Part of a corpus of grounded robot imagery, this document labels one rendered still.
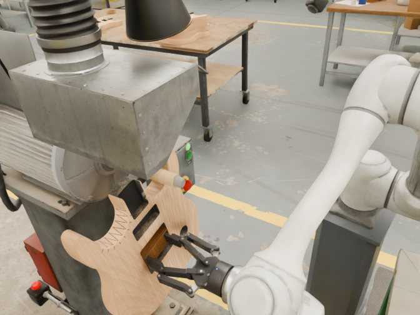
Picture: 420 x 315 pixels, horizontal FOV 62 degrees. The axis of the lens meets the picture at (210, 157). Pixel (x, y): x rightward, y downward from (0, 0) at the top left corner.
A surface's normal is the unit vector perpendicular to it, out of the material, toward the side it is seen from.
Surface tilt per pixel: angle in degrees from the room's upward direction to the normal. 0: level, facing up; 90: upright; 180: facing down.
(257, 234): 0
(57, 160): 65
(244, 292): 44
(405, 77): 31
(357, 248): 90
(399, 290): 0
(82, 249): 87
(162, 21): 82
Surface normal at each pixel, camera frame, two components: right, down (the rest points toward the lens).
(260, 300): -0.42, -0.26
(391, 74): -0.47, -0.51
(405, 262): -0.05, -0.83
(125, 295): 0.85, 0.22
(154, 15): 0.11, 0.46
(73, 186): 0.51, 0.52
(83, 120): -0.52, 0.50
